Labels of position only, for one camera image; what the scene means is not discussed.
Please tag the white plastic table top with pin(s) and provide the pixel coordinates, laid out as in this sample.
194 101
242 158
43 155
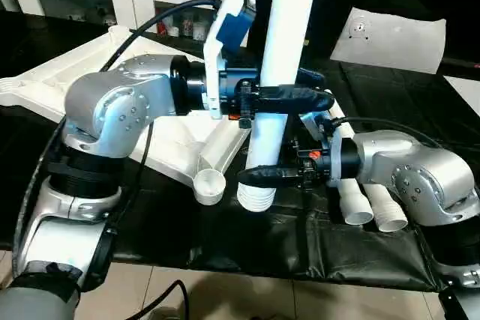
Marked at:
45 80

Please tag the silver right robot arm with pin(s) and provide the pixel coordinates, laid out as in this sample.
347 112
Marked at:
420 170

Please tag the small white jar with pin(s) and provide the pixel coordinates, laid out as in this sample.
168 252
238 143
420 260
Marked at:
199 31

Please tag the black work mat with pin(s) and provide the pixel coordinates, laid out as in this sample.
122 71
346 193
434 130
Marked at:
300 260

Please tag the white plastic bag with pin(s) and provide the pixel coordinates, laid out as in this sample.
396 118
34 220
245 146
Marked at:
390 39

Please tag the flat white board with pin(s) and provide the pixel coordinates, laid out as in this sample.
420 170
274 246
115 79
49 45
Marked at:
466 84

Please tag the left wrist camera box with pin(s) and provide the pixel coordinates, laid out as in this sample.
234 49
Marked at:
225 28

